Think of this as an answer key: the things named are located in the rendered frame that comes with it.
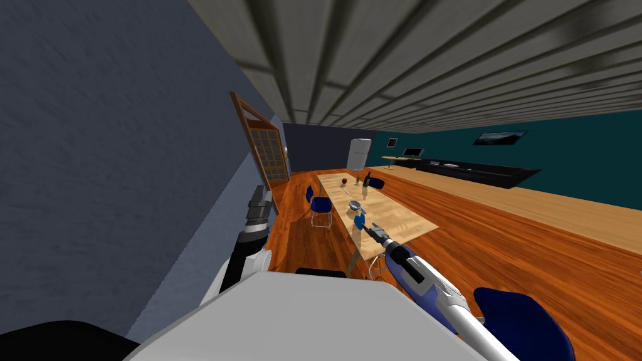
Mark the light wooden dining table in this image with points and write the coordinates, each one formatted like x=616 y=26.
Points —
x=396 y=220

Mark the wide dark wall picture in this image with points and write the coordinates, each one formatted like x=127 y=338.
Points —
x=500 y=138

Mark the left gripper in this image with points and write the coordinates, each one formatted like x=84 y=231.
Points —
x=259 y=210

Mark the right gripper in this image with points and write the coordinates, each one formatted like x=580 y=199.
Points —
x=379 y=234

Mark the blue bottle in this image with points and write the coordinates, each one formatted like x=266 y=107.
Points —
x=359 y=220

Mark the small dark wall picture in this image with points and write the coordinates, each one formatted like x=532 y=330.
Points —
x=391 y=142

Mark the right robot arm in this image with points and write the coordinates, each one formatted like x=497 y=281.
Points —
x=451 y=306

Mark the wooden desk with monitor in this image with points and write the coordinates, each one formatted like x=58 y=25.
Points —
x=407 y=155

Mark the long black sideboard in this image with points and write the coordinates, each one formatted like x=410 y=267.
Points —
x=476 y=172

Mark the brown door with glass panes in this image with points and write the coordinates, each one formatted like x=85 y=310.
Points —
x=268 y=150

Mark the dark green bottle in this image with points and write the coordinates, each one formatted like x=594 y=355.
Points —
x=367 y=178

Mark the white fridge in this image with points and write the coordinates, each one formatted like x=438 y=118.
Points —
x=359 y=154

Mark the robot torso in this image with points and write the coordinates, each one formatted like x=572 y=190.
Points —
x=301 y=321

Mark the grey bowl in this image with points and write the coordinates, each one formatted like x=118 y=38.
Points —
x=354 y=204

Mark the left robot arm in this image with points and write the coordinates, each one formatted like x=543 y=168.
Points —
x=246 y=260

